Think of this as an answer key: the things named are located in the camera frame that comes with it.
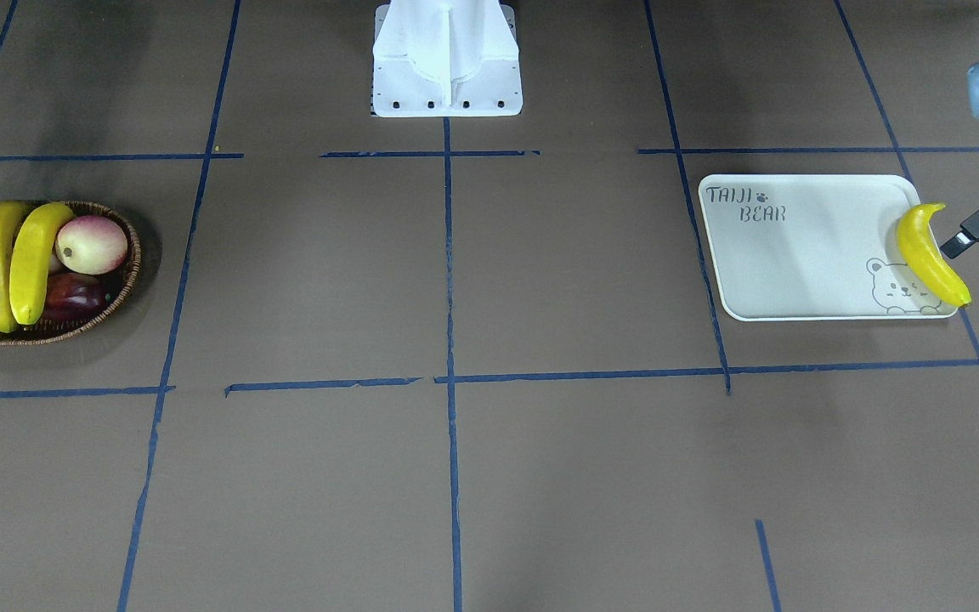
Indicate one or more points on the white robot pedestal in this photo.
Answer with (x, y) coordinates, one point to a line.
(446, 59)

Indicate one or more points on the white bear tray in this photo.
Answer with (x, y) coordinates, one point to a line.
(791, 247)

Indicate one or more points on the red yellow apple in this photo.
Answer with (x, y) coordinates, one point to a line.
(91, 245)

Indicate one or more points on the brown wicker basket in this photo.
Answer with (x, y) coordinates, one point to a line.
(119, 283)

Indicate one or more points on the dark purple plum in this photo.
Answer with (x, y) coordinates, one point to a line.
(71, 296)

